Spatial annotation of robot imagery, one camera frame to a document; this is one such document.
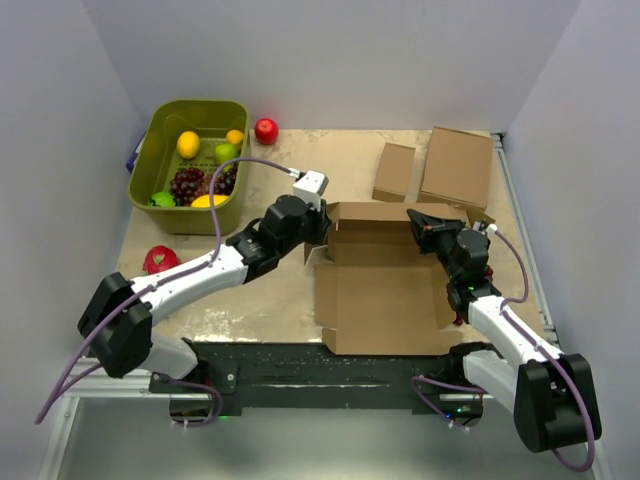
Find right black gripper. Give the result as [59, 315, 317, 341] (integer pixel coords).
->
[406, 211, 466, 282]

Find cardboard paper box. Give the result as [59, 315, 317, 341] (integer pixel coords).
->
[304, 202, 479, 356]

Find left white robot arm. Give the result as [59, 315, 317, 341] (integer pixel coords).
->
[78, 195, 331, 392]

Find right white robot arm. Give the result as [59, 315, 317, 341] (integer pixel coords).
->
[407, 209, 602, 454]

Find large folded cardboard box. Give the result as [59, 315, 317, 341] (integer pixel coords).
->
[417, 127, 494, 211]

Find small folded cardboard box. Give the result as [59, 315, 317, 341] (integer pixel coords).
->
[372, 143, 415, 203]

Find red grapes on table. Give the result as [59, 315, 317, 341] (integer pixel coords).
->
[447, 266, 501, 326]

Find red apple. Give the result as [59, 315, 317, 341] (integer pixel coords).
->
[254, 117, 280, 145]

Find yellow mango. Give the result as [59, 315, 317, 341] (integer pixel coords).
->
[190, 194, 228, 209]

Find green pear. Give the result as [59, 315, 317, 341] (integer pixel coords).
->
[214, 142, 239, 166]

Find small orange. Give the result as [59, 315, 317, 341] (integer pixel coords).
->
[225, 129, 245, 150]

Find dark grapes in basket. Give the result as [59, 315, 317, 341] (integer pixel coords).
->
[169, 166, 237, 206]

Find green plastic basket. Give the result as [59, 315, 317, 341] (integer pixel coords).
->
[128, 99, 250, 235]

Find yellow lemon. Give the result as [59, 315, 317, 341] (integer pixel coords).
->
[176, 131, 200, 160]

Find green lime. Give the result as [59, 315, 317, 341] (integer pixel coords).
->
[147, 191, 179, 208]

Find red dragon fruit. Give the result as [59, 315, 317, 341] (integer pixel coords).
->
[142, 245, 182, 275]

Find purple white booklet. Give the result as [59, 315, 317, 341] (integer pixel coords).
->
[125, 134, 146, 173]

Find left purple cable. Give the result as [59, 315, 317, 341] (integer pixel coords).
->
[33, 157, 304, 426]

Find purple cable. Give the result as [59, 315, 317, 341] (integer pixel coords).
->
[492, 227, 599, 474]
[33, 157, 304, 426]

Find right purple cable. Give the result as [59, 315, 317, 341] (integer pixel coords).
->
[492, 227, 599, 474]

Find right aluminium rail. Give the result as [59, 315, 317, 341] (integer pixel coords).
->
[486, 132, 561, 347]

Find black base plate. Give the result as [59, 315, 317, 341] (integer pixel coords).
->
[147, 341, 501, 426]

